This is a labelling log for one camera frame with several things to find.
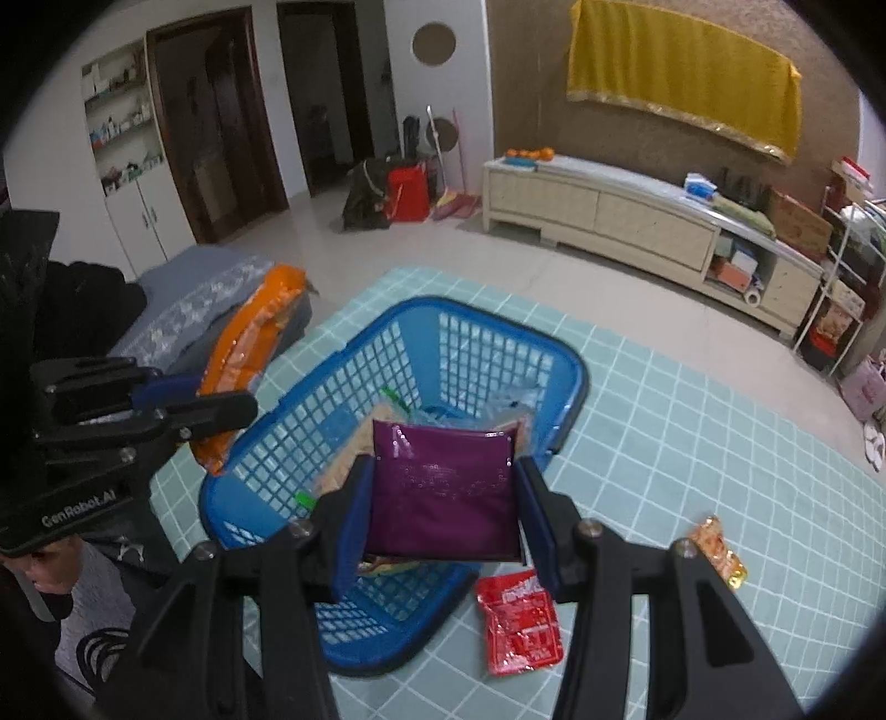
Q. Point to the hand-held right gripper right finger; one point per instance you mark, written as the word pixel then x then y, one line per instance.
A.
pixel 540 533

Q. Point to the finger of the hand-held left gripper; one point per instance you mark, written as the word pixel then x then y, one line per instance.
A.
pixel 214 414
pixel 166 391

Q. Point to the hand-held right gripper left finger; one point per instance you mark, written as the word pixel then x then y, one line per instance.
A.
pixel 349 540

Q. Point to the orange snack packet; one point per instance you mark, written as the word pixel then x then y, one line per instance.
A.
pixel 249 346

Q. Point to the cracker packet with green ends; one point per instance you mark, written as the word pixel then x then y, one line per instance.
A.
pixel 349 457

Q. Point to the purple snack packet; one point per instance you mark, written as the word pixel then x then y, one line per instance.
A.
pixel 443 498

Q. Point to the clear cookie packet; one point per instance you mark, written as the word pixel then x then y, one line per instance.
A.
pixel 498 412

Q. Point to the blue plastic basket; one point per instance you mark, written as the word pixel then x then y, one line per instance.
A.
pixel 443 305

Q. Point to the red snack packet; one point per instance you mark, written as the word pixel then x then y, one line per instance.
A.
pixel 519 623

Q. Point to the grey printed floor mat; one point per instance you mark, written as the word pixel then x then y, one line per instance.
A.
pixel 97 609

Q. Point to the grey patterned mattress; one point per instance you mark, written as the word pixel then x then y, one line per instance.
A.
pixel 194 291

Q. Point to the dark cloth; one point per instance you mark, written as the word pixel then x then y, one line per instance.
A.
pixel 97 311

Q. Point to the green checked blanket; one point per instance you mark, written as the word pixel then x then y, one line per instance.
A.
pixel 692 450

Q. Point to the small orange and yellow packet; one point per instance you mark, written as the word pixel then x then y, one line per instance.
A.
pixel 716 550

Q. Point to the black bag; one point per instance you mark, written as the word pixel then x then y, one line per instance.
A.
pixel 363 201

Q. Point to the dark wooden door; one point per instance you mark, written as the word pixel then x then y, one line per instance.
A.
pixel 363 104
pixel 228 124

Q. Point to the red bag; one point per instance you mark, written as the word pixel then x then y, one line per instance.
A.
pixel 408 194

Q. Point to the orange box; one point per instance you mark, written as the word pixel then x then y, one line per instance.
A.
pixel 727 275

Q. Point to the white tape roll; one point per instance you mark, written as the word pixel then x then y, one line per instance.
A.
pixel 753 296

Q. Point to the pink broom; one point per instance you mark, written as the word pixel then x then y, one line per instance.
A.
pixel 457 206

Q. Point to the cream low sideboard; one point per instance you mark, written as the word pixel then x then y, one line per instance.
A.
pixel 623 208

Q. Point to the mop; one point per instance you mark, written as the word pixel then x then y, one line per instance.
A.
pixel 435 149

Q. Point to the white slipper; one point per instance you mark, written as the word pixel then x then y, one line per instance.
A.
pixel 878 446

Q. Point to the pink bag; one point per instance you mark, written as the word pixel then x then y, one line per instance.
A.
pixel 865 391

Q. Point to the red printed box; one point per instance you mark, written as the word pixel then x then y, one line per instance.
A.
pixel 834 325

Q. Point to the blue flat box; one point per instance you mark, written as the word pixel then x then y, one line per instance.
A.
pixel 519 163

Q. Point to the folded green cloth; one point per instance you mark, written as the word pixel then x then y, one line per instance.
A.
pixel 744 216

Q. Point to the blue and white tissue pack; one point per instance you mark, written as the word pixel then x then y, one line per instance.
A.
pixel 700 187

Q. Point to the white metal rack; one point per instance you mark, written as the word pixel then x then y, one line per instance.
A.
pixel 830 256

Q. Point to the cardboard box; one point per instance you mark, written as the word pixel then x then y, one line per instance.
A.
pixel 799 221

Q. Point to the white wall cabinet with shelves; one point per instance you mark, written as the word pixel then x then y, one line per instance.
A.
pixel 159 221

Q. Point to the yellow wall cloth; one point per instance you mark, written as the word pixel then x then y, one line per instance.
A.
pixel 678 62

